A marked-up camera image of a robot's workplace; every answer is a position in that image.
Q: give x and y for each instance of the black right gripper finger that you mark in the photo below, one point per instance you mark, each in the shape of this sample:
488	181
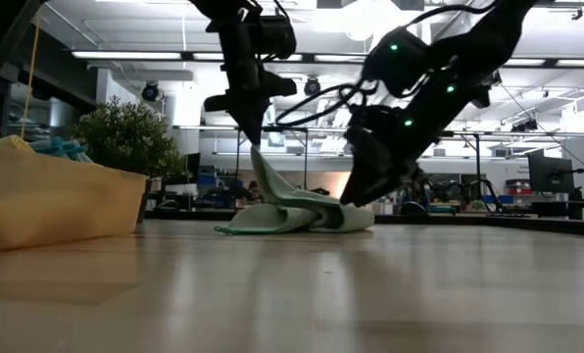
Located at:
370	181

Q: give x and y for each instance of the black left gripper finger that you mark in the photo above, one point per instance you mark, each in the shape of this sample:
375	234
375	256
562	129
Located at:
255	127

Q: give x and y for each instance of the beige storage bin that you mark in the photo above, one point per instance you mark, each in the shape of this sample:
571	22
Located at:
52	206

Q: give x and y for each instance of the yellow microfiber towel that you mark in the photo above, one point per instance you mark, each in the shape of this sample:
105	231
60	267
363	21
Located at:
13	143

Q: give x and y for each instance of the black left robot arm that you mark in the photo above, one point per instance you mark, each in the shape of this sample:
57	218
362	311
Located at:
223	7

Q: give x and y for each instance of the black background robot arm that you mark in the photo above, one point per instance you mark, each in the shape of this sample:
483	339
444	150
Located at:
320	191

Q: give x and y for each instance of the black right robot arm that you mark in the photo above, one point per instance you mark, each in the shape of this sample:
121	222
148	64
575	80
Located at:
468	49

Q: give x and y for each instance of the person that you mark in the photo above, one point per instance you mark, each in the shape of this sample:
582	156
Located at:
254	190

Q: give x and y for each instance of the black ceiling spotlight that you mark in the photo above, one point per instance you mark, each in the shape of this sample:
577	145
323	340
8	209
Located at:
150	91
524	126
480	98
312	86

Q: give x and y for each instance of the blue storage box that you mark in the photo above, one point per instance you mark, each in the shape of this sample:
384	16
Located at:
206	180

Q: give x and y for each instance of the artificial green potted plant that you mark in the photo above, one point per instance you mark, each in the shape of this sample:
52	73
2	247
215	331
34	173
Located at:
125	137

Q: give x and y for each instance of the black computer monitor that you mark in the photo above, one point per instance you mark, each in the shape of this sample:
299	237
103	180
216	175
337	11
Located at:
549	174

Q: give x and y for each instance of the black metal rack frame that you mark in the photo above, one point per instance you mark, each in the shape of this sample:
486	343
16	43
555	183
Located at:
287	129
478	162

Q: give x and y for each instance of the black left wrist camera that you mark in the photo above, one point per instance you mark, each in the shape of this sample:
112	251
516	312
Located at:
278	36

